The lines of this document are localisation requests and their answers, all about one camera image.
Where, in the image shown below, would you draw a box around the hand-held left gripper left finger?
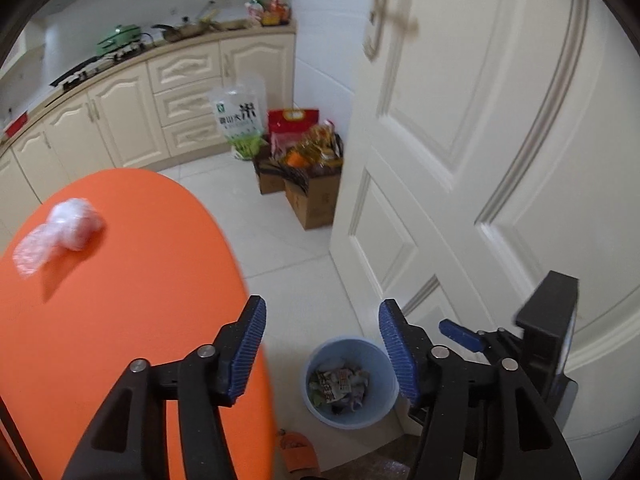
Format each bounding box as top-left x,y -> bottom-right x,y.
60,295 -> 267,480

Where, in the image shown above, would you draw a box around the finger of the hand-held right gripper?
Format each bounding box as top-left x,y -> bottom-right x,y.
439,319 -> 523,361

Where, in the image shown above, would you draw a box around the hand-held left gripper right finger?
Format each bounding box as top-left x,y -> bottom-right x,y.
378,299 -> 583,480

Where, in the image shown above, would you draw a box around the heap of wrappers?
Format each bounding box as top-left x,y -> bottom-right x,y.
307,360 -> 373,413

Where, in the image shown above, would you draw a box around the blue plastic bucket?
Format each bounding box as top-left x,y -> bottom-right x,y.
300,338 -> 401,428

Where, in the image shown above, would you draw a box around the orange slipper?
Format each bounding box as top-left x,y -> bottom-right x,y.
276,430 -> 321,478

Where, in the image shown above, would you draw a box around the round table with orange cover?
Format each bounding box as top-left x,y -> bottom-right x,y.
0,169 -> 278,480

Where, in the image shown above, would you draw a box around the large cardboard box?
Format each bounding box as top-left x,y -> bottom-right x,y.
284,157 -> 345,231

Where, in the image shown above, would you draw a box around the small cardboard box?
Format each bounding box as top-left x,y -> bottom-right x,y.
252,147 -> 288,196

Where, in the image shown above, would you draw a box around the white panelled door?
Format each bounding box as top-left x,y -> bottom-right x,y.
330,0 -> 640,461

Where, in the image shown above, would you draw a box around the pinkish clear plastic bag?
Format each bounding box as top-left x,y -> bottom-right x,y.
12,197 -> 106,278

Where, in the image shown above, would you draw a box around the red gift bag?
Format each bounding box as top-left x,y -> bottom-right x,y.
267,107 -> 321,156

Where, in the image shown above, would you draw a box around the white rice bag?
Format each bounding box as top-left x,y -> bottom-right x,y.
209,79 -> 266,148

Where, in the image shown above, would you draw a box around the cream lower cabinets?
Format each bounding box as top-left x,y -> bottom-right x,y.
0,30 -> 297,221

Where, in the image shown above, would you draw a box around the black gas stove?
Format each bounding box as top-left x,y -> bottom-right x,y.
47,42 -> 156,91

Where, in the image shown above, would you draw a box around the steel wok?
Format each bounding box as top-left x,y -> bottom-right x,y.
151,2 -> 221,41

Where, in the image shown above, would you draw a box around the green electric pot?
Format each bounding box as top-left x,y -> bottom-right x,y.
96,22 -> 151,56

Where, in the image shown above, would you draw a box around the group of condiment bottles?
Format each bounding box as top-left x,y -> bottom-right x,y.
245,0 -> 293,27

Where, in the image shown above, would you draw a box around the metal door handle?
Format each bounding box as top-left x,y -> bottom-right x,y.
356,0 -> 418,61

